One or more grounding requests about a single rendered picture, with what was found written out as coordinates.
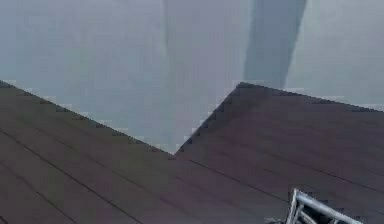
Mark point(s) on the grey metal frame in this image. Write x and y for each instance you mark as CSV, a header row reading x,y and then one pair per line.
x,y
316,206

